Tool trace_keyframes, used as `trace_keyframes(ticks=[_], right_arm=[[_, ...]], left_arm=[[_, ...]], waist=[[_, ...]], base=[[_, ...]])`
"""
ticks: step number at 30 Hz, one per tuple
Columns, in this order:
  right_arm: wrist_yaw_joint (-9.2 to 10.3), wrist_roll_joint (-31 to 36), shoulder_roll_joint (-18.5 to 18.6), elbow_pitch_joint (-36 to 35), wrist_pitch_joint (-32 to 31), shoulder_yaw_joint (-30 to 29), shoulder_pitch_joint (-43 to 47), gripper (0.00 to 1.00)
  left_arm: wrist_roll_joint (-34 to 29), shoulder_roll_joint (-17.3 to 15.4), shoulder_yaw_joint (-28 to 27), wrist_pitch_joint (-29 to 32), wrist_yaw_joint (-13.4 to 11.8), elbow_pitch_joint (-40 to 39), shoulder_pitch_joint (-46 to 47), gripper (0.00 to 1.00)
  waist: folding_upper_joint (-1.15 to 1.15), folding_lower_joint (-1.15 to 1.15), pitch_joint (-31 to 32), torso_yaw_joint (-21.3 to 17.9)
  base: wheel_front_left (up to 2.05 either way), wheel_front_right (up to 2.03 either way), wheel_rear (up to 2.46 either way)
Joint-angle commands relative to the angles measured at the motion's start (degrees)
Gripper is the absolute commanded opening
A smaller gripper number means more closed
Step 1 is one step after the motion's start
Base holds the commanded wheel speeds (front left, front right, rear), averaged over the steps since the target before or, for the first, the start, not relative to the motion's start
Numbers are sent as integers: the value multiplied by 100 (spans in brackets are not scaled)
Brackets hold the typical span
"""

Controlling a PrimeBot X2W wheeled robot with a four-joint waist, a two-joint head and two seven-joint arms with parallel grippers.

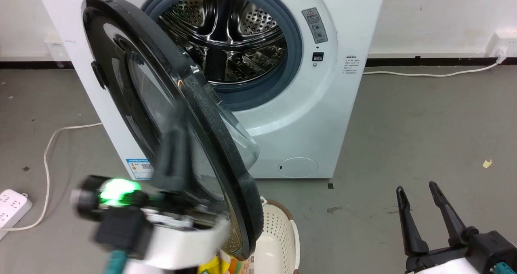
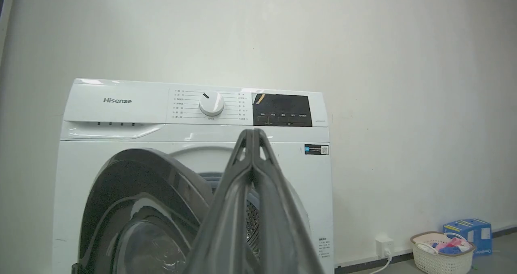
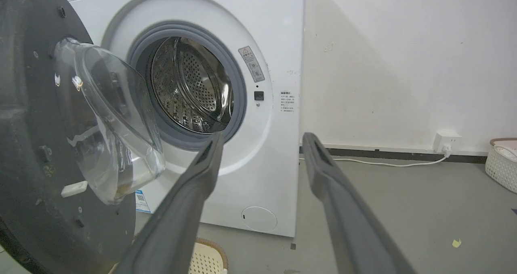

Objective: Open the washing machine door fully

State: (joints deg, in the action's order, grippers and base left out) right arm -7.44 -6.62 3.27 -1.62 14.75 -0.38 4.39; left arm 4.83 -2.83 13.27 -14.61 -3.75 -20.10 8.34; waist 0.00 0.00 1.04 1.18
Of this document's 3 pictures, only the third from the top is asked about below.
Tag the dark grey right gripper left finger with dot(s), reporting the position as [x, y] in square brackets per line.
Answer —
[177, 221]

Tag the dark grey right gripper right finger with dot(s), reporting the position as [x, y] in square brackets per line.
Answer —
[355, 225]

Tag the round washing machine door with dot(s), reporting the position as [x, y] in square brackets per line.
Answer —
[48, 136]

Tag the white front-load washing machine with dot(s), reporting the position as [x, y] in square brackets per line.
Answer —
[242, 104]

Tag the cream basket with brown rim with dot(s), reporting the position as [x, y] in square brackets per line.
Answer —
[208, 258]

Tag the yellow paper scrap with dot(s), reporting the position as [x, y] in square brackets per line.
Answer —
[457, 243]

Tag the white perforated laundry basket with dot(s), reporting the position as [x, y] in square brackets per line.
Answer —
[502, 165]

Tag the white wall power socket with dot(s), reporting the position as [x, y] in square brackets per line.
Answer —
[446, 141]

